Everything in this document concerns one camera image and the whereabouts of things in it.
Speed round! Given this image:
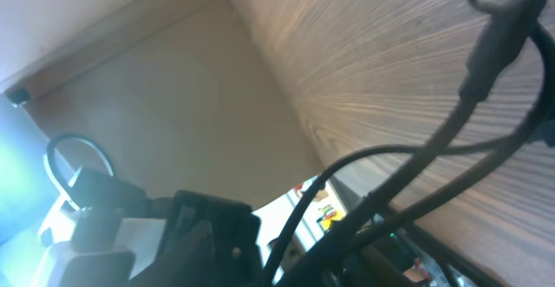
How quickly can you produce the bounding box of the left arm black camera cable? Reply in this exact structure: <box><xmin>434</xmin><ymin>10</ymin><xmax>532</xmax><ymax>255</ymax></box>
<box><xmin>45</xmin><ymin>132</ymin><xmax>116</xmax><ymax>212</ymax></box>

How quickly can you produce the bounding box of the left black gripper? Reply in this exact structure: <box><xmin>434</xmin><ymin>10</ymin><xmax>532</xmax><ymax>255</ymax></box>
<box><xmin>129</xmin><ymin>190</ymin><xmax>263</xmax><ymax>287</ymax></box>

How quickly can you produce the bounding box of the thick black USB cable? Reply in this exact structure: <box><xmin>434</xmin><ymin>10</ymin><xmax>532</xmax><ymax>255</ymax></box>
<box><xmin>258</xmin><ymin>0</ymin><xmax>555</xmax><ymax>287</ymax></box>

